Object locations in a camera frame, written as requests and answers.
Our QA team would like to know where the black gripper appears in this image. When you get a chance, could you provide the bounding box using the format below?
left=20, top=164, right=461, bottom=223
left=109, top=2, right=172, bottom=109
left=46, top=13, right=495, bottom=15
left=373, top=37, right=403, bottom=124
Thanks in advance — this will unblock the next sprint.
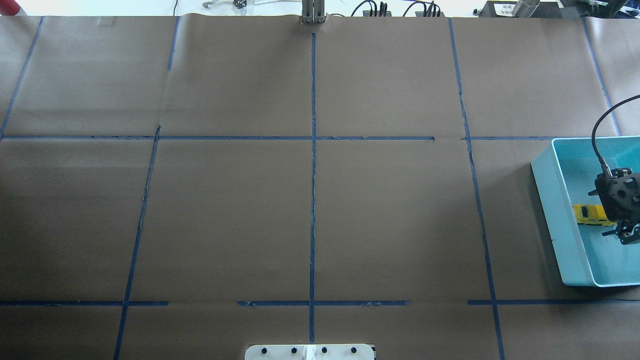
left=588, top=168, right=640, bottom=245

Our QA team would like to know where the yellow beetle toy car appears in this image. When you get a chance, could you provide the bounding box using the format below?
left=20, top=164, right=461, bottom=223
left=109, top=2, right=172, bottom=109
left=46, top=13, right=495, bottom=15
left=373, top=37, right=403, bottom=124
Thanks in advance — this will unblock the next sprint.
left=572, top=203, right=617, bottom=227

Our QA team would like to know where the turquoise plastic storage bin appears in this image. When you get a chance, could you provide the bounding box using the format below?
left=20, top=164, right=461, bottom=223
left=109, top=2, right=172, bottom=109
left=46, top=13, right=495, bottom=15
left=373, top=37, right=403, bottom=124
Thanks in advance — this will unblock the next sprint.
left=531, top=137, right=640, bottom=288

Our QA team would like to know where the black box with metal cylinder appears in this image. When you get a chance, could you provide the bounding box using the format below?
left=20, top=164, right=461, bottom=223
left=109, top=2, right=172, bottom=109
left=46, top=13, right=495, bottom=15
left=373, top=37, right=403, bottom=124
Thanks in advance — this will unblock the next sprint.
left=472, top=0, right=562, bottom=19

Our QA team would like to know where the black power strip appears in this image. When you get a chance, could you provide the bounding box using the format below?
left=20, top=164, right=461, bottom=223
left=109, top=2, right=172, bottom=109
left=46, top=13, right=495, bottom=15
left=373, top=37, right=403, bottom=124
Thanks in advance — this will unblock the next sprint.
left=346, top=0, right=398, bottom=18
left=402, top=0, right=445, bottom=18

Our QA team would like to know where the red fire extinguisher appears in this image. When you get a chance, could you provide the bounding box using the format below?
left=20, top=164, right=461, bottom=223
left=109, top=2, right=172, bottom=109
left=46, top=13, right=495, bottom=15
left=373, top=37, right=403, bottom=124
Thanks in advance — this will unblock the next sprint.
left=0, top=0, right=28, bottom=17

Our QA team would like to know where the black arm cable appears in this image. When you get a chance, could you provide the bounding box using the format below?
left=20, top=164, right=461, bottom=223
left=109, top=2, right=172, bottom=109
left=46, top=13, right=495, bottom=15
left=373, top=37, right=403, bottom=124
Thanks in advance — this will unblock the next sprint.
left=591, top=95, right=640, bottom=177

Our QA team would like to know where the aluminium frame post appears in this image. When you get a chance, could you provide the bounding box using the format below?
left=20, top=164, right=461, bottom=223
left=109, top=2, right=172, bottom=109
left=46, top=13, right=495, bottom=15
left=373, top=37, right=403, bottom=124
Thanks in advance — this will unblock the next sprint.
left=301, top=0, right=327, bottom=24

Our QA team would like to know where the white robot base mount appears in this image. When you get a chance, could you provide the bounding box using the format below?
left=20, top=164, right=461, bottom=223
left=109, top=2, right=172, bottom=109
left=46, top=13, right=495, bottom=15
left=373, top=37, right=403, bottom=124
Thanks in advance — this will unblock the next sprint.
left=244, top=343, right=377, bottom=360

